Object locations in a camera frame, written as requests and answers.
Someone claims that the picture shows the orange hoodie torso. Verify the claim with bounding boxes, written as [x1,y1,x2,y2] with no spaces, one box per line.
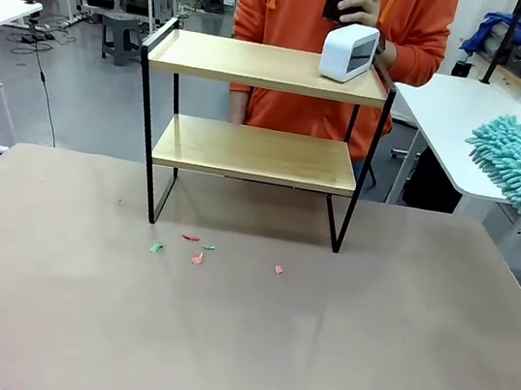
[216,0,460,173]

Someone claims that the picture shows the person's left hand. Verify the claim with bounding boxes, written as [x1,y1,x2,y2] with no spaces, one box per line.
[334,0,385,30]

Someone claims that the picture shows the two-tier wooden shelf black frame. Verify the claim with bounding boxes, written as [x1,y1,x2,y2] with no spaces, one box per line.
[114,13,404,260]

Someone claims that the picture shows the dark mesh basket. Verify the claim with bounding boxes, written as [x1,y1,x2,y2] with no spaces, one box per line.
[496,41,521,77]

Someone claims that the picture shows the white side table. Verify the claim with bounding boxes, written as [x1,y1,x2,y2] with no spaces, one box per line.
[376,66,521,226]

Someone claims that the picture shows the person's right hand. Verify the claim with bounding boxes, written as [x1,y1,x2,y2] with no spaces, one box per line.
[225,83,251,127]

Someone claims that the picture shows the dark trousers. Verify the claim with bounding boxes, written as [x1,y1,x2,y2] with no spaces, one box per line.
[346,155,380,202]

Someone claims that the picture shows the white digital clock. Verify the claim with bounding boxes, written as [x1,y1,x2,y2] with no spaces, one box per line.
[316,18,382,88]

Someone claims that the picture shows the grey plastic stool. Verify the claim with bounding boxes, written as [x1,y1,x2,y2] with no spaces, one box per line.
[95,10,149,70]

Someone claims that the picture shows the person's left forearm orange sleeve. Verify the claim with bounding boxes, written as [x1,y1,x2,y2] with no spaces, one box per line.
[378,24,453,92]

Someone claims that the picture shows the blue cloth pile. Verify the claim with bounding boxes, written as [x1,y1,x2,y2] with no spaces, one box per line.
[458,6,521,64]

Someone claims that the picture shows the black floor cable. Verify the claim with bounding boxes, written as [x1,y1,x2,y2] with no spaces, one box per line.
[8,15,76,148]

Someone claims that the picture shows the dark wristwatch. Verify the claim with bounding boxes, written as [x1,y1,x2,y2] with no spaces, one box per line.
[373,33,389,68]

